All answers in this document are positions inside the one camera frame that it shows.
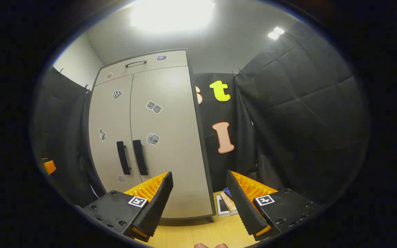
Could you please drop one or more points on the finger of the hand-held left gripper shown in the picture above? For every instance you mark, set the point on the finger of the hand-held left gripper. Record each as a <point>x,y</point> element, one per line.
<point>49,167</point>

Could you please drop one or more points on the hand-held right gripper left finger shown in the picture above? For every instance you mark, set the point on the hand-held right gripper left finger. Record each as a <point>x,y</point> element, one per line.
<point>159,198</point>

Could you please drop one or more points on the beige double-door shoe cabinet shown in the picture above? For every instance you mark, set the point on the beige double-door shoe cabinet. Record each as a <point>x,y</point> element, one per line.
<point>198,113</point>

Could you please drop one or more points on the large ceiling light panel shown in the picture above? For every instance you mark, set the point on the large ceiling light panel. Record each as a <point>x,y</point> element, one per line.
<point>172,15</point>

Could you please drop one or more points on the small ceiling light panel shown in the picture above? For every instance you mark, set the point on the small ceiling light panel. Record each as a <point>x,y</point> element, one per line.
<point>276,33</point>

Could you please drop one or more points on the white book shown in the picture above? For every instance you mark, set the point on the white book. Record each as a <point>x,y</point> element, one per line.
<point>222,208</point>

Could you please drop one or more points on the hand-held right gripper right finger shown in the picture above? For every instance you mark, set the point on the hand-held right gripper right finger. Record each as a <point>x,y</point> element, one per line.
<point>241,199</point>

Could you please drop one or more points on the beige cabinet top drawer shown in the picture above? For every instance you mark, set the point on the beige cabinet top drawer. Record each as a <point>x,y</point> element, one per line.
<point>171,60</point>

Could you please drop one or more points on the cabinet door with grey stickers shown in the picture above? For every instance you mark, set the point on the cabinet door with grey stickers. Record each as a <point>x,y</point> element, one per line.
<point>174,137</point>

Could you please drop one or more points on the cabinet door with checkered sticker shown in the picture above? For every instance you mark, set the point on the cabinet door with checkered sticker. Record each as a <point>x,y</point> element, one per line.
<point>110,117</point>

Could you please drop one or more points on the black backdrop cloth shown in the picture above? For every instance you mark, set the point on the black backdrop cloth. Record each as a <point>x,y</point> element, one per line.
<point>305,103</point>

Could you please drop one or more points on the blue book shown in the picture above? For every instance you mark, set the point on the blue book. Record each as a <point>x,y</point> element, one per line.
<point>226,191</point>

